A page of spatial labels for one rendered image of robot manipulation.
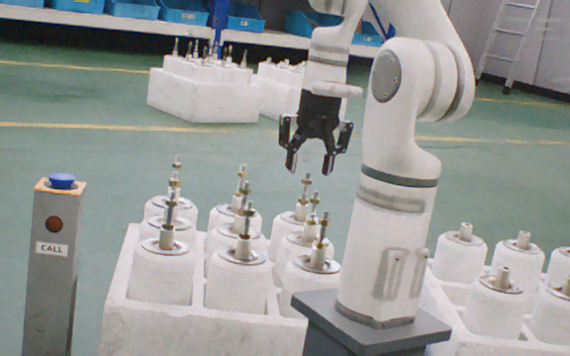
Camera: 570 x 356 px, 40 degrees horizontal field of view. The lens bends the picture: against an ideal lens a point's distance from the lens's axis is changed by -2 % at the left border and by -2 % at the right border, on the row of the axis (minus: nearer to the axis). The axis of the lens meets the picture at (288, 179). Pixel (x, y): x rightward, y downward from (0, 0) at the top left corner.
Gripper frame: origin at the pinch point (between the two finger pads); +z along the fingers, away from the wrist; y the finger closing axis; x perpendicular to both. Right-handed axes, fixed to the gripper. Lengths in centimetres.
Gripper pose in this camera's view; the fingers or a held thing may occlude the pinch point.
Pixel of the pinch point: (309, 166)
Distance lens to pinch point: 143.8
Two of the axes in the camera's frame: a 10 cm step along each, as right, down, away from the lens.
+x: 3.5, 2.8, -8.9
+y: -9.2, -0.6, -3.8
